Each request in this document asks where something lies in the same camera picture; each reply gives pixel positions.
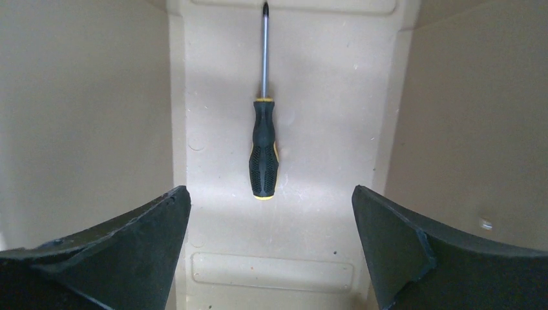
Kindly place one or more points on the tan plastic toolbox bin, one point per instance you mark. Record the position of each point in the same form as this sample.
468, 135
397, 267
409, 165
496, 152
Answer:
441, 106

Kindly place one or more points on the black yellow screwdriver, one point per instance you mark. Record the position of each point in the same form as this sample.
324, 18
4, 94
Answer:
264, 159

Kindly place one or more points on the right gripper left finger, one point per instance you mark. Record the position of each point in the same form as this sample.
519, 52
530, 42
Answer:
127, 262

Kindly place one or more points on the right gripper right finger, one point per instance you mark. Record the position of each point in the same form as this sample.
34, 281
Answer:
415, 262

